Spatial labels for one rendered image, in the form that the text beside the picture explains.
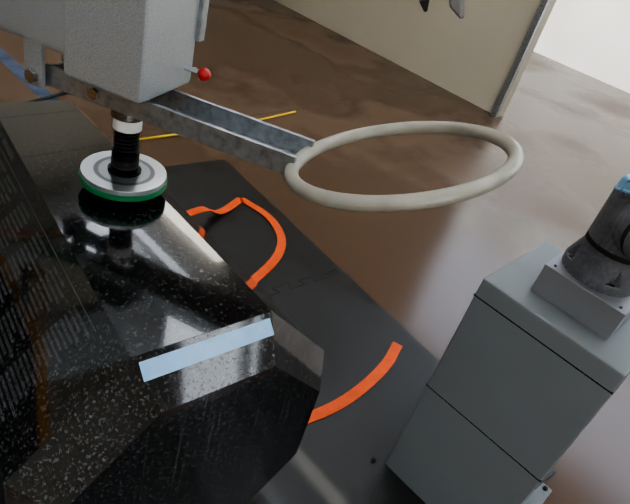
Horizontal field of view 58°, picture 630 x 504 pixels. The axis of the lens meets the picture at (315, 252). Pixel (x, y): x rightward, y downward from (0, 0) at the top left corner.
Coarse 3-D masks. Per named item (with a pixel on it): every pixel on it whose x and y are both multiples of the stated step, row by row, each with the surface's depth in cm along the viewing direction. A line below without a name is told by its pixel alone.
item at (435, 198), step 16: (368, 128) 139; (384, 128) 139; (400, 128) 138; (416, 128) 137; (432, 128) 136; (448, 128) 134; (464, 128) 131; (480, 128) 127; (320, 144) 133; (336, 144) 136; (496, 144) 122; (512, 144) 115; (304, 160) 127; (512, 160) 107; (288, 176) 116; (496, 176) 102; (512, 176) 105; (304, 192) 108; (320, 192) 105; (336, 192) 104; (432, 192) 98; (448, 192) 98; (464, 192) 99; (480, 192) 100; (336, 208) 104; (352, 208) 102; (368, 208) 100; (384, 208) 99; (400, 208) 99; (416, 208) 99
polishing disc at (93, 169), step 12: (96, 156) 149; (108, 156) 151; (144, 156) 155; (84, 168) 143; (96, 168) 144; (144, 168) 150; (156, 168) 152; (84, 180) 141; (96, 180) 140; (108, 180) 141; (120, 180) 143; (132, 180) 144; (144, 180) 145; (156, 180) 147; (108, 192) 139; (120, 192) 139; (132, 192) 140; (144, 192) 142
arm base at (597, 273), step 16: (592, 240) 141; (576, 256) 144; (592, 256) 141; (608, 256) 138; (576, 272) 143; (592, 272) 141; (608, 272) 139; (624, 272) 139; (592, 288) 141; (608, 288) 140; (624, 288) 140
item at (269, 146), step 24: (24, 72) 131; (48, 72) 133; (96, 96) 130; (168, 96) 138; (192, 96) 136; (144, 120) 130; (168, 120) 128; (192, 120) 126; (216, 120) 136; (240, 120) 134; (216, 144) 127; (240, 144) 124; (264, 144) 123; (288, 144) 133; (312, 144) 131
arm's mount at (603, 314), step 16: (560, 256) 151; (544, 272) 147; (560, 272) 144; (544, 288) 148; (560, 288) 145; (576, 288) 142; (560, 304) 146; (576, 304) 143; (592, 304) 140; (608, 304) 138; (624, 304) 139; (592, 320) 141; (608, 320) 138; (624, 320) 145; (608, 336) 140
